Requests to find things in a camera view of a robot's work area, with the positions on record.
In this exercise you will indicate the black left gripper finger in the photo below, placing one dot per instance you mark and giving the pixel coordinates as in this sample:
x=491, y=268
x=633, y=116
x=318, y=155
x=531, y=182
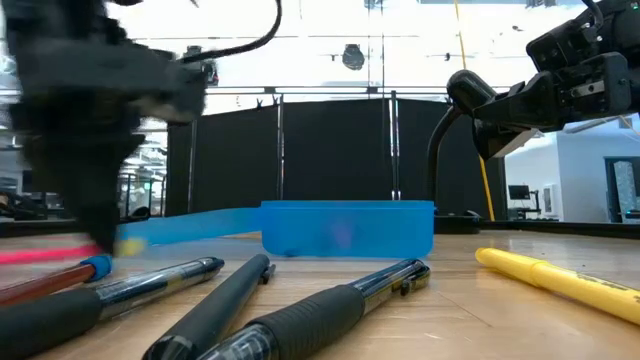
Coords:
x=95, y=180

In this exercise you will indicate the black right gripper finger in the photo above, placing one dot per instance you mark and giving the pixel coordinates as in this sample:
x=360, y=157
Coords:
x=525, y=110

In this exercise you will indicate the brown pencil blue eraser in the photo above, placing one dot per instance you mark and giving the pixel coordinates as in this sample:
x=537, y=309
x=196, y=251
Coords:
x=50, y=282

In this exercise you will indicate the black pen clear barrel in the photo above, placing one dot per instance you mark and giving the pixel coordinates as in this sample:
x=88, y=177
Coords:
x=150, y=285
x=310, y=315

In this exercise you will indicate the yellow highlighter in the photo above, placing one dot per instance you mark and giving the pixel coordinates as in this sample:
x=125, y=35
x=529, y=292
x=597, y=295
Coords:
x=565, y=282

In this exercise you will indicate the blue translucent supply box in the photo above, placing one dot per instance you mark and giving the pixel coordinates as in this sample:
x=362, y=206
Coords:
x=390, y=230

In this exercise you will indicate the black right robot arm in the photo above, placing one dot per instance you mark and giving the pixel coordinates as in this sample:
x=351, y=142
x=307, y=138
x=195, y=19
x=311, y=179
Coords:
x=625, y=25

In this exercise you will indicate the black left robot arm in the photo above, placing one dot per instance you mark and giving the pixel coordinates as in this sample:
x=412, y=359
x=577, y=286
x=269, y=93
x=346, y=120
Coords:
x=50, y=20

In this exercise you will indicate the black computer monitor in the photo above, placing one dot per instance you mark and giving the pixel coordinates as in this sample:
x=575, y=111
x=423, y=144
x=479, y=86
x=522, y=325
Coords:
x=519, y=192

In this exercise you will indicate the matte black pen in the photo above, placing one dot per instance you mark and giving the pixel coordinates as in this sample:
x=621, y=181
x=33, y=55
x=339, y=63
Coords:
x=225, y=300

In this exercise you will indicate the black round ceiling fixture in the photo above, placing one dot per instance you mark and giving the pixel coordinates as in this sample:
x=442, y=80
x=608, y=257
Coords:
x=353, y=56

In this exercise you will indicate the black partition screen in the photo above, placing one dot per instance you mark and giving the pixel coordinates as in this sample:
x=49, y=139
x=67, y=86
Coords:
x=335, y=150

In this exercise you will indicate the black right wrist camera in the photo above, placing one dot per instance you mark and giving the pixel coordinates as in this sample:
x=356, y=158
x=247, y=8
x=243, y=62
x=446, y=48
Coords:
x=560, y=47

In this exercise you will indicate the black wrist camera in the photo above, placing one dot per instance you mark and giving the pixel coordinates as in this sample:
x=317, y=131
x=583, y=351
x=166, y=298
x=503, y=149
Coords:
x=560, y=47
x=200, y=65

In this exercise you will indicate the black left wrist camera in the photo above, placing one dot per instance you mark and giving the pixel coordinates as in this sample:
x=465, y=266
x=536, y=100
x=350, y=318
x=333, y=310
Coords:
x=200, y=65

